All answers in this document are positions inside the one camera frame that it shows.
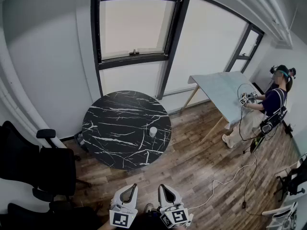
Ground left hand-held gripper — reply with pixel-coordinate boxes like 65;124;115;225
109;183;139;228

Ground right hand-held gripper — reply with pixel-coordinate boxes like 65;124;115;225
157;184;189;229

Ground person's black shirt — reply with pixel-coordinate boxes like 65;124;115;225
112;209;168;230

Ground round black marble table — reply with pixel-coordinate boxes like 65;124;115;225
82;90;173;171

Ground black office chair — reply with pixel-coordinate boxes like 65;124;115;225
274;157;307;203
0;120;93;230

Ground white chair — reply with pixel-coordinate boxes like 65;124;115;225
261;201;299;230

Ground white table with wooden legs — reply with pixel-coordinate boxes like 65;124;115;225
179;70;262;144

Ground pale desk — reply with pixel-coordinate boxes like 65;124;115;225
291;128;307;162

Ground narrow black-framed window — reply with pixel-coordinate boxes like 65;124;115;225
225;22;265;74

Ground large black-framed window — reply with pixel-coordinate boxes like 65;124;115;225
90;0;192;101

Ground white ceiling pipes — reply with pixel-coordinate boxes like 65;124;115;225
239;0;295;49

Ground white floor cable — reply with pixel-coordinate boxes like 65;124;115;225
187;152;258;212

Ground black floor cable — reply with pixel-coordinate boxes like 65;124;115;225
241;149;265;217

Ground black looped cable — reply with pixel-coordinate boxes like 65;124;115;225
236;82;261;142

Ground white wall pipe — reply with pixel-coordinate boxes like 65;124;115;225
0;27;68;150

